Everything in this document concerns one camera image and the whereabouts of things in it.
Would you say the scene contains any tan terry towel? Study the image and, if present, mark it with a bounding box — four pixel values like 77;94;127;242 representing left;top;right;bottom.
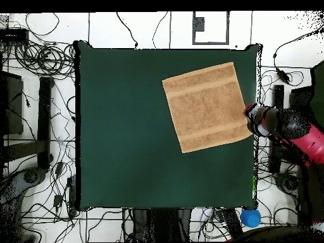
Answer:
161;61;253;154

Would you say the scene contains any black T-shaped stand base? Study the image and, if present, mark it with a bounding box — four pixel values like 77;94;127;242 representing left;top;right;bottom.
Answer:
268;84;299;174
2;76;54;170

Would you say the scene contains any black box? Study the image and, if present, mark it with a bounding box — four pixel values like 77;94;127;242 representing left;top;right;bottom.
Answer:
0;70;24;135
288;85;316;112

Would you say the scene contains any grey office chair base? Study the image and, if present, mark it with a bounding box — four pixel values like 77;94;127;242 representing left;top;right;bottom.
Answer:
0;166;47;243
274;172;301;201

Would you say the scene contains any dark grey floor plate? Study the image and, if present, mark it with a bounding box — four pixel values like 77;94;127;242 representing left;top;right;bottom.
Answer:
193;16;205;32

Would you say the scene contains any black keyboard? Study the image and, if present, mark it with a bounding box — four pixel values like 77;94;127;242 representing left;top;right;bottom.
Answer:
221;208;245;240

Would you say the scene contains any dark green tablecloth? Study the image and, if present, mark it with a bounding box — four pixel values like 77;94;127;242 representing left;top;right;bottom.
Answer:
73;40;263;211

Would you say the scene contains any black cable with power adapter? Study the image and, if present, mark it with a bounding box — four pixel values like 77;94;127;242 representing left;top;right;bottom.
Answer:
272;26;324;85

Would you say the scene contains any grey square floor frame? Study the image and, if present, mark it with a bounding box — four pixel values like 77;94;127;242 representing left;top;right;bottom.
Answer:
192;11;230;46

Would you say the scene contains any thin black cable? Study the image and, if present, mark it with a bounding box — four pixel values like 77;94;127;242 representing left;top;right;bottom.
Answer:
152;11;169;49

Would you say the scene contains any black cable with plug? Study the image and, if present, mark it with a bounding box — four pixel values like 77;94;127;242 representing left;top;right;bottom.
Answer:
115;11;139;49

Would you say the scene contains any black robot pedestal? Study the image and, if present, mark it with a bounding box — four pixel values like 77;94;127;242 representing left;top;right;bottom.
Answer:
131;208;194;243

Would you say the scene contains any coil of black cables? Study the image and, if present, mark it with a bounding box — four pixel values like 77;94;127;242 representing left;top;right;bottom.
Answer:
13;40;76;77

